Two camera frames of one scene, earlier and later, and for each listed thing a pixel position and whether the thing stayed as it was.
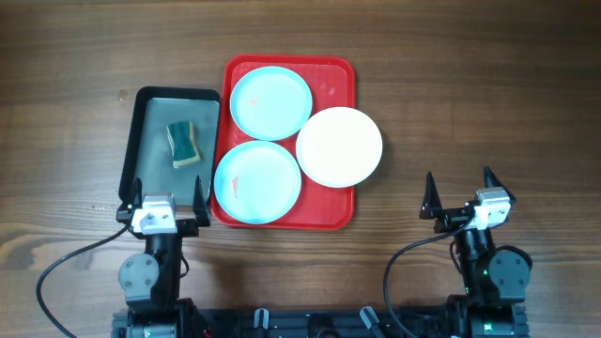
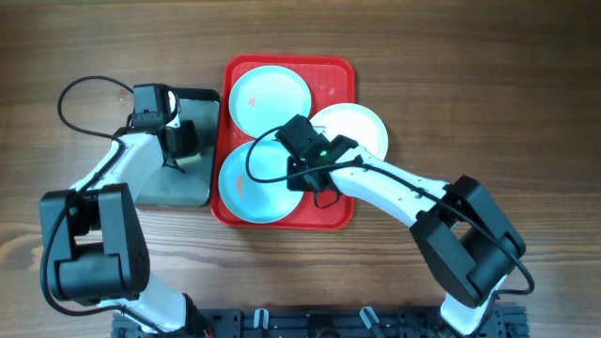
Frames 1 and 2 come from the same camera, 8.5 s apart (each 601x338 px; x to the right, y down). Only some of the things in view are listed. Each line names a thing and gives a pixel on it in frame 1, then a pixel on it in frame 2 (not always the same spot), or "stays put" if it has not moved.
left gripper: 187,228 -> 192,145
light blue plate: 271,103 stays put
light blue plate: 257,182 stays put
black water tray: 147,154 stays put
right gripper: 432,209 -> 296,183
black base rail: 366,322 stays put
